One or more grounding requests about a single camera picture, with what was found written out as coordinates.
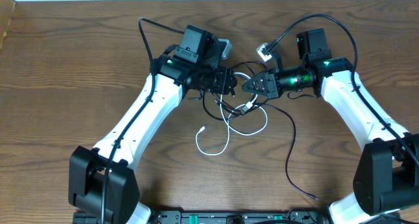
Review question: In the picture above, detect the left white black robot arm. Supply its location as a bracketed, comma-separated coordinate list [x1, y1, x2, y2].
[68, 25, 237, 223]

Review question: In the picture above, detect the white USB cable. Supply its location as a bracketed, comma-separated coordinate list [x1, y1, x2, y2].
[195, 71, 268, 157]

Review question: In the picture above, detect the left black camera cable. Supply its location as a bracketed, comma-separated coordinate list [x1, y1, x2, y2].
[100, 16, 186, 224]

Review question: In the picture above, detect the right black camera cable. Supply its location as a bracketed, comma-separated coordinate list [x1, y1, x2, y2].
[268, 13, 419, 168]

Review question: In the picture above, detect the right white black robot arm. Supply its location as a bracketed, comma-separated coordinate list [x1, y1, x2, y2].
[242, 29, 418, 223]

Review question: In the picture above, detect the black camera cable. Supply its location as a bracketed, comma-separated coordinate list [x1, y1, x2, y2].
[268, 13, 419, 168]
[100, 16, 186, 224]

